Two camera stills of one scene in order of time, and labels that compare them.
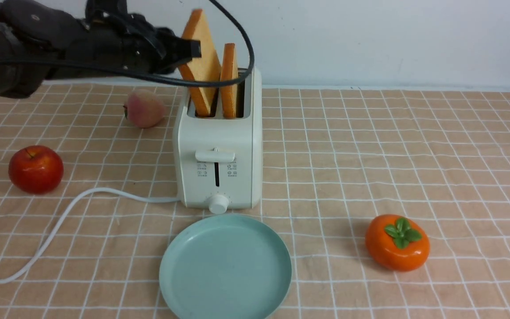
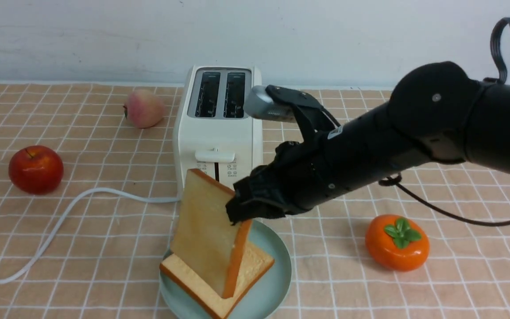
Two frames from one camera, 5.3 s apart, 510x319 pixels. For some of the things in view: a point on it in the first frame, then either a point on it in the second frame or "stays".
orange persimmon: [396, 242] stays
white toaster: [218, 161] stays
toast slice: [229, 95] -> [206, 238]
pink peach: [144, 108] stays
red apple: [36, 169] stays
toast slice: [207, 66] -> [255, 263]
